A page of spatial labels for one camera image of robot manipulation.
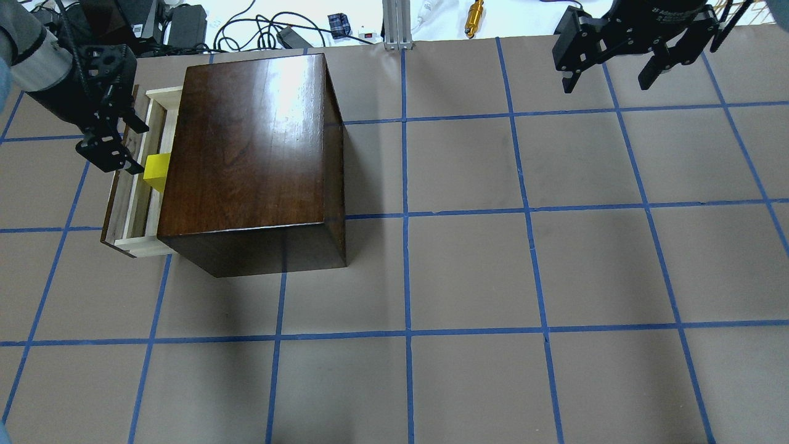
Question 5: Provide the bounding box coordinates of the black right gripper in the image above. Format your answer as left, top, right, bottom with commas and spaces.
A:
552, 1, 722, 94

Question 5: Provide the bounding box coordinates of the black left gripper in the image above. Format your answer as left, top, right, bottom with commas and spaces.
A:
28, 44, 150, 175

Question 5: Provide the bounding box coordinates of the yellow cube block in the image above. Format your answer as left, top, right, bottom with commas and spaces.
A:
143, 152, 170, 194

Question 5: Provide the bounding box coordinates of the wooden drawer with white handle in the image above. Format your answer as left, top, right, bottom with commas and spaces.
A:
100, 86, 182, 258

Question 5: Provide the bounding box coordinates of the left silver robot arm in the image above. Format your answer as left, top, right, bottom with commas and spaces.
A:
1, 1, 149, 175

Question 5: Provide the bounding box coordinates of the dark wooden drawer cabinet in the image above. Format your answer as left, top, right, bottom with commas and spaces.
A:
156, 54, 347, 278

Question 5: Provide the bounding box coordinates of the black laptop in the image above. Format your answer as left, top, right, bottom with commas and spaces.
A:
80, 1, 166, 56

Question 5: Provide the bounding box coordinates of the white light bulb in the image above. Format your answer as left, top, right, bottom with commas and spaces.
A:
411, 1, 448, 33

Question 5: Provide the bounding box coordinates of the aluminium frame post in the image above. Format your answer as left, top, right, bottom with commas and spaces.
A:
382, 0, 412, 51

